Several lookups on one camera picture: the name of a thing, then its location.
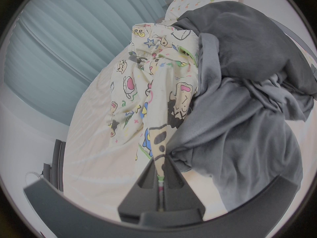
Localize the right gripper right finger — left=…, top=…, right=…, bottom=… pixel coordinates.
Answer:
left=162, top=155, right=206, bottom=218

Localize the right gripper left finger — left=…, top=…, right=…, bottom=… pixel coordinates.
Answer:
left=118, top=158, right=159, bottom=216

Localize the white printed pyjama top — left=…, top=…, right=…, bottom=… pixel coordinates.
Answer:
left=105, top=22, right=200, bottom=214

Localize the bed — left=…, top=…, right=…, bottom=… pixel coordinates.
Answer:
left=62, top=16, right=317, bottom=214

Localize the pile of clothes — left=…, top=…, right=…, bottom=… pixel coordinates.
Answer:
left=167, top=1, right=317, bottom=211

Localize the blue-green curtain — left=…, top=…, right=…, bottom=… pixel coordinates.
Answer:
left=4, top=20, right=104, bottom=126
left=18, top=0, right=172, bottom=71

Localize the white printed pillow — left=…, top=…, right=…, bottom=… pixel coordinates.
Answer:
left=165, top=0, right=246, bottom=25

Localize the grey bedside table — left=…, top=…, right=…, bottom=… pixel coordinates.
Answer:
left=162, top=0, right=180, bottom=9

